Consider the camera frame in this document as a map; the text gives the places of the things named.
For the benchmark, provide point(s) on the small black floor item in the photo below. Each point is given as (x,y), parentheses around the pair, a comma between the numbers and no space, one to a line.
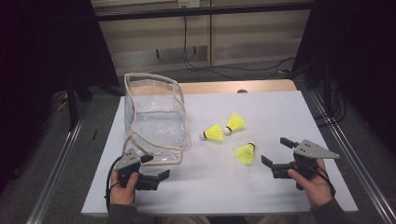
(94,134)

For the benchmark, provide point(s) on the black metal crossbar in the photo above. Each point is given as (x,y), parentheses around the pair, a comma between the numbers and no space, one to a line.
(202,11)

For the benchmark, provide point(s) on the person's leg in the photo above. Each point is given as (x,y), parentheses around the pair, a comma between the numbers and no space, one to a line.
(185,220)
(267,219)

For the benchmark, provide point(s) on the yellow shuttlecock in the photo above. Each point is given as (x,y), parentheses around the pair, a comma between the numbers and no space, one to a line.
(246,154)
(235,123)
(214,133)

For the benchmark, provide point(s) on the clear plastic bag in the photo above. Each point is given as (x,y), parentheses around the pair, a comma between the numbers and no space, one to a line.
(155,130)

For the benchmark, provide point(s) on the metal floor rail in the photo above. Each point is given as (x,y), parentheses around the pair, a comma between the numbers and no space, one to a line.
(358,161)
(53,174)

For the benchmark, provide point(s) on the black curtain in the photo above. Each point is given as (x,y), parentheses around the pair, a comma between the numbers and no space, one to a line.
(358,46)
(37,62)

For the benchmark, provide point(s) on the black stand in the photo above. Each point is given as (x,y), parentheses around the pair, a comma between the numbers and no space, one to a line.
(72,102)

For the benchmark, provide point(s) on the person's right leg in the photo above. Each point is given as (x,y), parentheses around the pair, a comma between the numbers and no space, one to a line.
(267,219)

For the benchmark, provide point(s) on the person's right hand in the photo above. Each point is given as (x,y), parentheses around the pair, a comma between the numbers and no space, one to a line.
(317,189)

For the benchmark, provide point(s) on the person's left leg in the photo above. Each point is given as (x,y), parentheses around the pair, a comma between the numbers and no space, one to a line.
(185,220)

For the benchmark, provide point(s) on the wooden table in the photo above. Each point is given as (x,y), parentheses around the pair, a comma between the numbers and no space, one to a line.
(243,86)

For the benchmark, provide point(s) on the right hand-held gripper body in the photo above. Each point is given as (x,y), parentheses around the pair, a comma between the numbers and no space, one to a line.
(311,149)

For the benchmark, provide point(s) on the dark round table grommet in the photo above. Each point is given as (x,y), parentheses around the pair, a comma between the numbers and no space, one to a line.
(242,91)

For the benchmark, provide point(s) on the person's left hand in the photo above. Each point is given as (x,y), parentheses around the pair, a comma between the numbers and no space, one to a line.
(123,196)

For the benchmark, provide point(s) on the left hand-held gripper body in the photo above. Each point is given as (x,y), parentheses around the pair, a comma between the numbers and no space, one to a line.
(127,160)

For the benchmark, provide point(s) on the white table cover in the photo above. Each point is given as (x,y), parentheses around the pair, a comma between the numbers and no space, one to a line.
(218,193)

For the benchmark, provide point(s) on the white wall outlet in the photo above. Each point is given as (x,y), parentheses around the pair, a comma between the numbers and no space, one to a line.
(188,3)

